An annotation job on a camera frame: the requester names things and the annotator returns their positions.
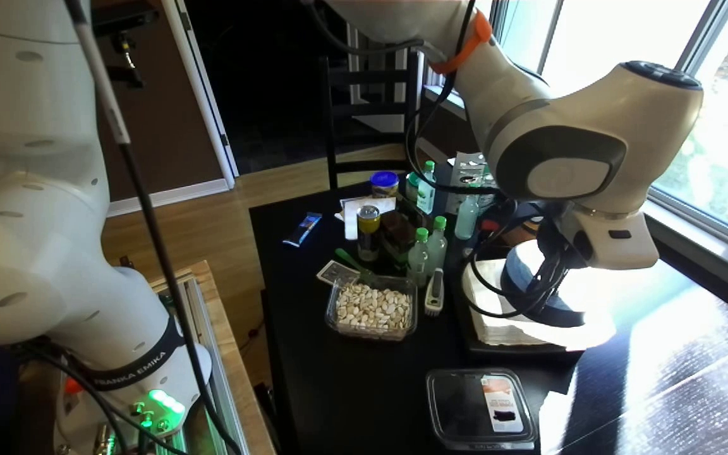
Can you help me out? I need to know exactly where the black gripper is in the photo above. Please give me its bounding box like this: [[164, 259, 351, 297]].
[[533, 209, 592, 321]]

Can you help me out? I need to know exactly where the white pink label card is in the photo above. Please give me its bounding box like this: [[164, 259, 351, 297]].
[[477, 372, 525, 436]]

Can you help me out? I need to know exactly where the slim white remote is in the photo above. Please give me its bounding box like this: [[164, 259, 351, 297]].
[[421, 264, 450, 321]]

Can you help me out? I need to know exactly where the black plastic lidded tray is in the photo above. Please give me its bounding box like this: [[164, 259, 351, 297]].
[[424, 366, 544, 455]]

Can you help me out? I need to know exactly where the clear plastic popcorn container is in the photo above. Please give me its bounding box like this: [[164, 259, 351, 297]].
[[324, 277, 420, 344]]

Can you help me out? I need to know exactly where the blue-lid brown jar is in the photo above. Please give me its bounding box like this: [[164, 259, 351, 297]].
[[368, 170, 402, 201]]

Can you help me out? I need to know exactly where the green plastic fork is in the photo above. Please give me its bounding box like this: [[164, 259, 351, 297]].
[[330, 246, 377, 276]]

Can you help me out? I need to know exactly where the playing card deck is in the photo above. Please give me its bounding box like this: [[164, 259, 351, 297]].
[[314, 257, 363, 290]]

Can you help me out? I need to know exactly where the dark wooden chair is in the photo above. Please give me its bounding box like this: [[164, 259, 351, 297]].
[[317, 48, 430, 191]]

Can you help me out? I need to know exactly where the blue snack bar packet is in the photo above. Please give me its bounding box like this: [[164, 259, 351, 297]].
[[279, 209, 326, 251]]

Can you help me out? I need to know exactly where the white covered foreground object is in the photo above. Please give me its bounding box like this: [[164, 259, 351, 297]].
[[63, 0, 243, 455]]

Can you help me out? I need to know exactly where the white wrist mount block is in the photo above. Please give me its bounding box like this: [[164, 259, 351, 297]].
[[570, 205, 664, 273]]

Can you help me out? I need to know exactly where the white window frame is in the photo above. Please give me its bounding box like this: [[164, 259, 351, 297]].
[[487, 0, 728, 273]]

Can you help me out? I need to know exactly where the black gripper cable bundle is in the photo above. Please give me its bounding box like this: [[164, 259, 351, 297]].
[[402, 0, 570, 324]]

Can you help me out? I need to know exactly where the orange cable strap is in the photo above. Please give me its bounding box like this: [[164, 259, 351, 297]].
[[430, 9, 497, 79]]

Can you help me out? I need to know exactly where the aluminium rail robot stand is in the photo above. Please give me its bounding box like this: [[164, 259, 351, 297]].
[[148, 257, 276, 455]]

